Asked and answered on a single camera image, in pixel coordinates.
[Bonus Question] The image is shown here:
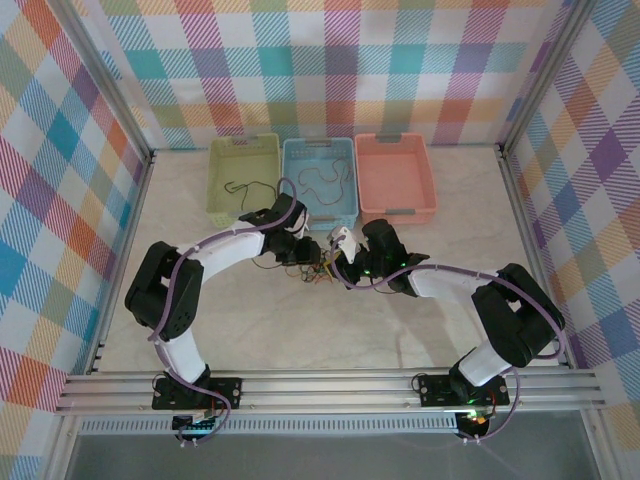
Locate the orange thin cable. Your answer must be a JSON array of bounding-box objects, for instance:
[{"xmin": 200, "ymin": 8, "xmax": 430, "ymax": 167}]
[{"xmin": 294, "ymin": 257, "xmax": 337, "ymax": 284}]

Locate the blue plastic basket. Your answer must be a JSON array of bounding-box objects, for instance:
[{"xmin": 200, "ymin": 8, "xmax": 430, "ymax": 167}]
[{"xmin": 280, "ymin": 137, "xmax": 360, "ymax": 232}]

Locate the green plastic basket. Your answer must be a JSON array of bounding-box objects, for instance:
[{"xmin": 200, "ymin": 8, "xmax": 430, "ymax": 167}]
[{"xmin": 204, "ymin": 133, "xmax": 282, "ymax": 230}]

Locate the aluminium mounting rail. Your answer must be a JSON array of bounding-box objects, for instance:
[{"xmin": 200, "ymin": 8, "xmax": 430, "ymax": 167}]
[{"xmin": 54, "ymin": 368, "xmax": 606, "ymax": 416}]

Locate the grey metal panel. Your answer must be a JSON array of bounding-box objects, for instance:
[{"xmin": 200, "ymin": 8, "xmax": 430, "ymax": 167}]
[{"xmin": 64, "ymin": 432, "xmax": 601, "ymax": 480}]

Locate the grey slotted cable duct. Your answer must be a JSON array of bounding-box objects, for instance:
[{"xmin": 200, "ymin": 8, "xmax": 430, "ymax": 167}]
[{"xmin": 79, "ymin": 417, "xmax": 461, "ymax": 436}]

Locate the pink plastic basket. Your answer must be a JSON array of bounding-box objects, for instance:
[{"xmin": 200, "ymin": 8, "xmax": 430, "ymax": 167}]
[{"xmin": 353, "ymin": 132, "xmax": 440, "ymax": 226}]

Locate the plaid backdrop cloth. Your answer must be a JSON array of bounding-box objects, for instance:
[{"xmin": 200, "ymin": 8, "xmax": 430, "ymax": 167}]
[
  {"xmin": 0, "ymin": 0, "xmax": 151, "ymax": 480},
  {"xmin": 64, "ymin": 0, "xmax": 581, "ymax": 151},
  {"xmin": 504, "ymin": 0, "xmax": 640, "ymax": 480}
]

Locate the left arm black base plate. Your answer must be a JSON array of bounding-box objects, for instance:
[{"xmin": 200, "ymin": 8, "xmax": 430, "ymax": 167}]
[{"xmin": 152, "ymin": 377, "xmax": 244, "ymax": 411}]

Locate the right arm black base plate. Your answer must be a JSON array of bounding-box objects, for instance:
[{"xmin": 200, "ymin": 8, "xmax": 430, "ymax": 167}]
[{"xmin": 418, "ymin": 373, "xmax": 511, "ymax": 407}]

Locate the aluminium frame post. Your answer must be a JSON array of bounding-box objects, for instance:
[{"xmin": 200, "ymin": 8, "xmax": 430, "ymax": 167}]
[
  {"xmin": 499, "ymin": 0, "xmax": 601, "ymax": 159},
  {"xmin": 579, "ymin": 407, "xmax": 624, "ymax": 480},
  {"xmin": 44, "ymin": 414, "xmax": 84, "ymax": 480},
  {"xmin": 47, "ymin": 0, "xmax": 154, "ymax": 161}
]

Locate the aluminium side rail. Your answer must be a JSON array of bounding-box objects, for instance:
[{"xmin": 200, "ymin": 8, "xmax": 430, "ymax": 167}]
[
  {"xmin": 87, "ymin": 149, "xmax": 156, "ymax": 376},
  {"xmin": 497, "ymin": 144, "xmax": 576, "ymax": 371}
]

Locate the brown-red thin cable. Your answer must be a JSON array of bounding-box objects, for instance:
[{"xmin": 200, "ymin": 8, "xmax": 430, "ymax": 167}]
[{"xmin": 298, "ymin": 158, "xmax": 354, "ymax": 208}]

